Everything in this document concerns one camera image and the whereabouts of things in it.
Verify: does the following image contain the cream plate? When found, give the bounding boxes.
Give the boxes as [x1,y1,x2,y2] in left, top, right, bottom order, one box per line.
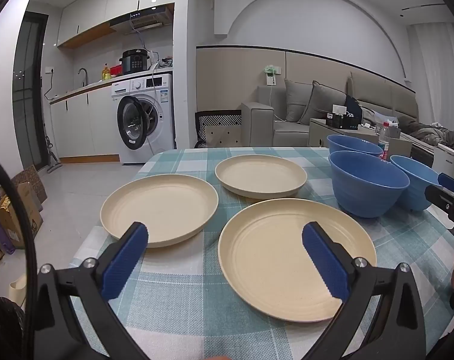
[218,198,377,323]
[215,154,307,199]
[100,173,219,248]

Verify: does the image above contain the black bag trash bin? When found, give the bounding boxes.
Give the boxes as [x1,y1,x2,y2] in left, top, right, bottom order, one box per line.
[0,296,25,360]

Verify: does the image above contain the white kitchen counter cabinets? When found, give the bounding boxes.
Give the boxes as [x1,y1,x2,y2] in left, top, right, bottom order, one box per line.
[49,79,120,164]

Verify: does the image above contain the black box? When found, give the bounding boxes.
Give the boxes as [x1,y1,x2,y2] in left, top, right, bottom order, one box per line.
[326,112,362,129]

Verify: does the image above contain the grey blanket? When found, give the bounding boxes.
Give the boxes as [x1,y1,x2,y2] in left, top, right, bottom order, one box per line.
[399,116,454,147]

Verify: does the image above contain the dark glass door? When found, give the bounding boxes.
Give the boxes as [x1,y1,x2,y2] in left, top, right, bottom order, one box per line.
[12,11,49,173]

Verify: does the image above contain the dark jacket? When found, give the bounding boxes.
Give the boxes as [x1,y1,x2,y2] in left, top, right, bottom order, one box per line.
[343,94,363,119]

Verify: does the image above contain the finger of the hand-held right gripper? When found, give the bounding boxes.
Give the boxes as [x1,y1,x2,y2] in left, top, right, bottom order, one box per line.
[438,172,454,196]
[424,184,454,214]

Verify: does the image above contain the open cardboard box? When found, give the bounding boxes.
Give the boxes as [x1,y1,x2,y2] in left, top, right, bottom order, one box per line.
[0,182,44,250]

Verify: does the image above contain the stick vacuum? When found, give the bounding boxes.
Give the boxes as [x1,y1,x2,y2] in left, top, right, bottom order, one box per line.
[43,124,62,173]

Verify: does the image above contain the teal checked tablecloth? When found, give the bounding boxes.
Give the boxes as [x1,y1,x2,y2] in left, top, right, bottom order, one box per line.
[69,147,454,360]

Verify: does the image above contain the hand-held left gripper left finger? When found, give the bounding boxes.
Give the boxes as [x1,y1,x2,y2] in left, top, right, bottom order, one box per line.
[35,222,152,360]

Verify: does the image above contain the cream slipper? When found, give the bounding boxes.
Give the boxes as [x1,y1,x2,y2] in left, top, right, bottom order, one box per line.
[8,273,27,308]

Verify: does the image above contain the white washing machine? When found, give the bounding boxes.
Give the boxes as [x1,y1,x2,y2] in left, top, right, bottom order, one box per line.
[112,73,176,165]

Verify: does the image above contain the green white wall plug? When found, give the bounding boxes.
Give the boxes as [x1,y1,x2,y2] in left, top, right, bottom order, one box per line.
[262,64,282,87]

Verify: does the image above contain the white sheer curtain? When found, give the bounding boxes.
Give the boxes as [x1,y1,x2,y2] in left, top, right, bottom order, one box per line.
[407,22,454,121]

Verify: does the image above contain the grey side cabinet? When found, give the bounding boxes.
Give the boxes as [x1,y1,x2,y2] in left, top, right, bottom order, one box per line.
[308,118,413,157]

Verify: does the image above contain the black pressure cooker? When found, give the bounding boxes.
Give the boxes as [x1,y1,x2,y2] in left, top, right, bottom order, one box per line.
[119,49,150,76]

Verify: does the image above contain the grey tissue box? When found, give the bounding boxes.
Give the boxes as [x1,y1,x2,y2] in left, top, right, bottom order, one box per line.
[377,118,402,139]

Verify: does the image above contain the white wall cabinets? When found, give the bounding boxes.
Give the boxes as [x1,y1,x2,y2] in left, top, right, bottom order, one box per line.
[57,0,179,47]

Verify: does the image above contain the patterned flat carton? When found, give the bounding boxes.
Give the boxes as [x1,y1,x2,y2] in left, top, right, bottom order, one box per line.
[11,165,48,203]

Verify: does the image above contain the white electric kettle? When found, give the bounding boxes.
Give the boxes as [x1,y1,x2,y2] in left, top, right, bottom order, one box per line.
[431,143,454,181]

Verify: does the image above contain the range hood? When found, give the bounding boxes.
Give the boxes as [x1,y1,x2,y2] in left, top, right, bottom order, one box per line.
[110,5,174,35]

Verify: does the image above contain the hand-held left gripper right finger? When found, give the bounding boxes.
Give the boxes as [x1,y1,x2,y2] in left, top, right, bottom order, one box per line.
[301,222,426,360]

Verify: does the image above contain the clear water bottle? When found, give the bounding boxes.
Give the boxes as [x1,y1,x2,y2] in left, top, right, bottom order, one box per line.
[378,122,390,161]

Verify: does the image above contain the grey cushion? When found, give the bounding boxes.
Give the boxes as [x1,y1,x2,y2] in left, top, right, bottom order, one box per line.
[284,79,313,122]
[300,80,347,126]

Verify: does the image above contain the black cable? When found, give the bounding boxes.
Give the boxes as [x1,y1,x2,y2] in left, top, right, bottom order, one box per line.
[0,150,38,360]

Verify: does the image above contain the grey sofa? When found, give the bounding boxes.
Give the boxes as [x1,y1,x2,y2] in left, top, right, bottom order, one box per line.
[241,70,419,148]

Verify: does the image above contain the blue bowl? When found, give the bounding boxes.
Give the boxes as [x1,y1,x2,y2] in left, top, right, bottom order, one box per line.
[326,134,383,158]
[329,151,410,219]
[390,155,441,211]

